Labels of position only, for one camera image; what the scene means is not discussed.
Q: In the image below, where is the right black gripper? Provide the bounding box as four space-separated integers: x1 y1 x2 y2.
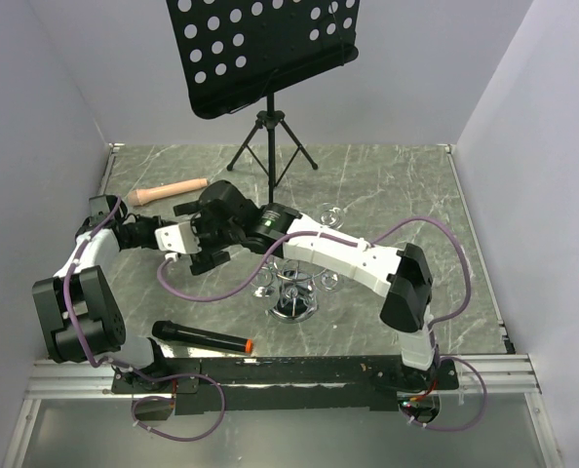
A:
174 201 244 276

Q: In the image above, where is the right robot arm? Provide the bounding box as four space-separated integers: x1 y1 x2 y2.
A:
157 180 438 389

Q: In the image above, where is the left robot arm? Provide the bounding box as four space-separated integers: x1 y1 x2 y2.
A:
32 195 171 392

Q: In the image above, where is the chrome wine glass rack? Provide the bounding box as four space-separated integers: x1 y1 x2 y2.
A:
262 259 338 324

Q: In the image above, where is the clear wine glass front right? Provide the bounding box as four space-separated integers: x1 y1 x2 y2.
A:
318 270 342 292

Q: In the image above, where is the beige microphone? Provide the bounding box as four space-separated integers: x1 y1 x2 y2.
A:
127 178 209 207

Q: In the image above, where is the black microphone orange end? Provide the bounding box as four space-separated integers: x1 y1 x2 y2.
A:
152 321 253 354

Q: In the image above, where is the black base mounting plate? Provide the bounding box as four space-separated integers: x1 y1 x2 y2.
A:
112 355 459 415

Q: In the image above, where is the black perforated music stand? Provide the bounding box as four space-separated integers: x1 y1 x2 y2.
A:
167 0 360 192

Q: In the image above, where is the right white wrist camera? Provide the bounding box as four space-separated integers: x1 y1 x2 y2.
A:
154 220 202 261

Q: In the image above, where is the aluminium frame rail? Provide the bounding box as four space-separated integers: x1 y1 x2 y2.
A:
17 143 561 467

